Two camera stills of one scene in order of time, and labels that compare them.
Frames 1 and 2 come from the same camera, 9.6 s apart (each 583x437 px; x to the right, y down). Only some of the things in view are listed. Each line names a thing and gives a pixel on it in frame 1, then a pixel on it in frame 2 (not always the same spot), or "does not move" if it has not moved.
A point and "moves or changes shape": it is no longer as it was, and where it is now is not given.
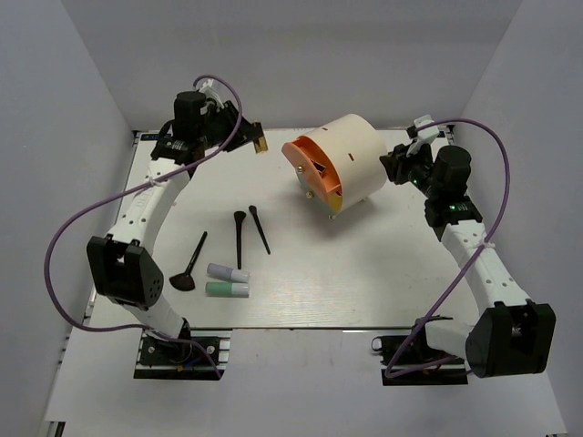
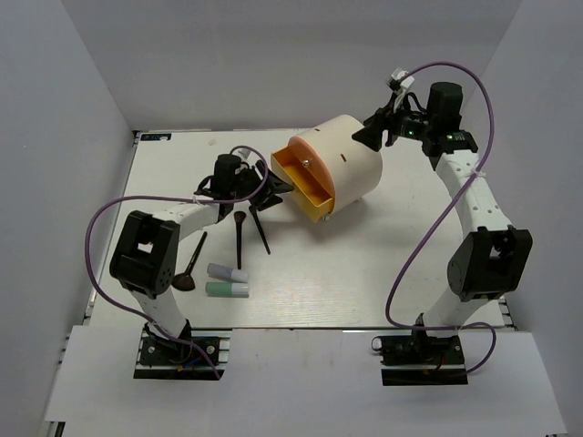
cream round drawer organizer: [361, 156] moves or changes shape
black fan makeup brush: [185, 281] does not move
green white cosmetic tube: [228, 289] does not move
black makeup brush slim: [253, 210] does not move
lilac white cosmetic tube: [228, 273] does not move
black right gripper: [396, 162] -> [383, 119]
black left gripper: [246, 134] -> [273, 186]
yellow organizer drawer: [336, 202] -> [291, 168]
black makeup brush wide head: [239, 217] does not move
